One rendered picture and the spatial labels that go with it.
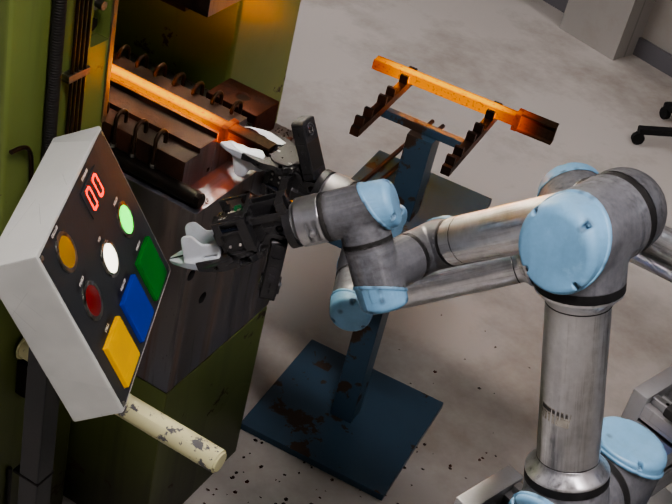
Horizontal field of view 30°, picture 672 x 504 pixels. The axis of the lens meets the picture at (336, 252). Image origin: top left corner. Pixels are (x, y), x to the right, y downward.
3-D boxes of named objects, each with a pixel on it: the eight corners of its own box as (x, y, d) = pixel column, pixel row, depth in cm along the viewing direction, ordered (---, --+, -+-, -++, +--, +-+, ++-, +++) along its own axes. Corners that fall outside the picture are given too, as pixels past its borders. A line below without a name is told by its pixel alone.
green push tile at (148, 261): (168, 272, 200) (150, 234, 195) (158, 300, 193) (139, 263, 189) (158, 274, 200) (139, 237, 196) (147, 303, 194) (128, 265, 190)
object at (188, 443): (226, 464, 222) (231, 443, 218) (209, 481, 218) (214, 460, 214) (34, 349, 235) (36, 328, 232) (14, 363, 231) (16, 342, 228)
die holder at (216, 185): (268, 304, 279) (305, 136, 253) (166, 393, 250) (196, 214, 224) (71, 197, 296) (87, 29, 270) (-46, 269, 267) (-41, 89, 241)
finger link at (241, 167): (212, 172, 230) (259, 186, 230) (216, 145, 227) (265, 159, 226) (217, 163, 233) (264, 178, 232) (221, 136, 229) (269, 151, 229)
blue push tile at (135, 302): (155, 311, 192) (135, 272, 187) (144, 342, 185) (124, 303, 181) (144, 313, 192) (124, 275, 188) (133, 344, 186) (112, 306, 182)
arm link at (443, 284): (618, 287, 205) (339, 347, 219) (614, 249, 214) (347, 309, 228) (600, 231, 199) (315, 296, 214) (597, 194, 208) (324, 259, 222)
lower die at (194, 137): (241, 151, 244) (248, 114, 239) (180, 192, 228) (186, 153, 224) (72, 66, 256) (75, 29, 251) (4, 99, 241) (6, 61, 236)
